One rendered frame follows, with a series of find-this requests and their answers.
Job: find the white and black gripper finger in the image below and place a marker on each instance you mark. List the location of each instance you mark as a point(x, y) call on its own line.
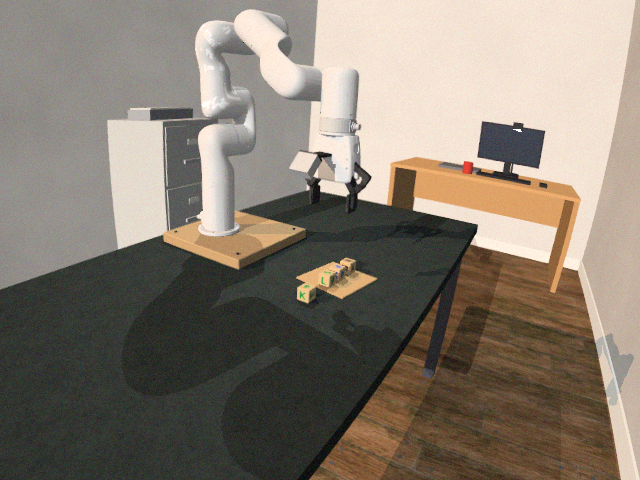
point(314, 190)
point(354, 188)

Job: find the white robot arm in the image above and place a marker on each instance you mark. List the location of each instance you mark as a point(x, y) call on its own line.
point(338, 87)

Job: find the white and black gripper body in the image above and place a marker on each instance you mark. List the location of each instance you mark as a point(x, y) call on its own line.
point(345, 149)

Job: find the tan square mat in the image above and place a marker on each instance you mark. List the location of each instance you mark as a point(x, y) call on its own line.
point(343, 288)

